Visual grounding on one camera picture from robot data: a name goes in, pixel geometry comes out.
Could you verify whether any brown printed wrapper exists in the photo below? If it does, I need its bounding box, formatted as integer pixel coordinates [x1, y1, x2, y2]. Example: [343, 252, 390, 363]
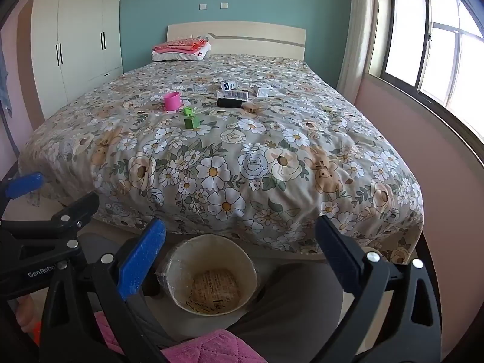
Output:
[191, 268, 243, 307]

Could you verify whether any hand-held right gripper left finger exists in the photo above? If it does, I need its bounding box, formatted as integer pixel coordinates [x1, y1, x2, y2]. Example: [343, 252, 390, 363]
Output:
[38, 218, 178, 363]

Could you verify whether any grey cloth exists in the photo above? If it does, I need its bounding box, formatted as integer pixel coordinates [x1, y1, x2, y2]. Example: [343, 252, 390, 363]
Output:
[77, 231, 364, 352]

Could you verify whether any bed with floral sheet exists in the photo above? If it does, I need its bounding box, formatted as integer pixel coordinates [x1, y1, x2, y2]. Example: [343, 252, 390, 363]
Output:
[18, 54, 424, 261]

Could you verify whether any folded pink blanket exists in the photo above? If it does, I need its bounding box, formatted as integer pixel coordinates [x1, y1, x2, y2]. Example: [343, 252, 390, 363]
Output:
[153, 37, 210, 54]

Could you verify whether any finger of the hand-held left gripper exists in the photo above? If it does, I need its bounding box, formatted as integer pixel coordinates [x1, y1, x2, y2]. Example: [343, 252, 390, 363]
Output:
[0, 192, 100, 243]
[0, 172, 44, 218]

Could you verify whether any person's left hand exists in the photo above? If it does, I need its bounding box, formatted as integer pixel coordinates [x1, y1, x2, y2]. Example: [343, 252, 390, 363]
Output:
[15, 294, 38, 335]

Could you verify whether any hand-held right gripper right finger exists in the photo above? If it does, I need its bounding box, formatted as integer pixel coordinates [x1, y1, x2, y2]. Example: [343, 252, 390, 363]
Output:
[315, 215, 443, 363]

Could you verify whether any cream round waste bin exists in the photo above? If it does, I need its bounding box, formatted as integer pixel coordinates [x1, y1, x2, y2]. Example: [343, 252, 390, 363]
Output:
[161, 233, 258, 316]

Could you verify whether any cream bed headboard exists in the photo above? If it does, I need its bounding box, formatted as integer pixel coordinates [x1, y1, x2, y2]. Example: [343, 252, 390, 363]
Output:
[166, 21, 306, 61]

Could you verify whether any cream wardrobe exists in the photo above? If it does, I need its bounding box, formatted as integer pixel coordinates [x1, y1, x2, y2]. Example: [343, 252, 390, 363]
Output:
[31, 0, 124, 119]

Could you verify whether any pink cup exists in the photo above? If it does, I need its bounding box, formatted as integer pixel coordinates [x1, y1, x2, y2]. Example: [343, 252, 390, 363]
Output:
[164, 92, 185, 112]

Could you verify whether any pink quilted cushion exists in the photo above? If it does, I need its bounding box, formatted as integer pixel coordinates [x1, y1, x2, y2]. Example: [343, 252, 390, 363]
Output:
[94, 312, 261, 363]

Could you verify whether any window with brown frame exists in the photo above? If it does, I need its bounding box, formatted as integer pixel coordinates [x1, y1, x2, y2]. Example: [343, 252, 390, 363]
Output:
[368, 0, 484, 140]

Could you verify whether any white pillow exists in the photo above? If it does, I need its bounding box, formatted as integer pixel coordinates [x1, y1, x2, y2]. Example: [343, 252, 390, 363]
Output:
[152, 43, 211, 62]

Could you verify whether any cream curtain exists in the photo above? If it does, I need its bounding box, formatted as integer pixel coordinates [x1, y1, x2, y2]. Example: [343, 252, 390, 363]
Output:
[336, 0, 394, 101]

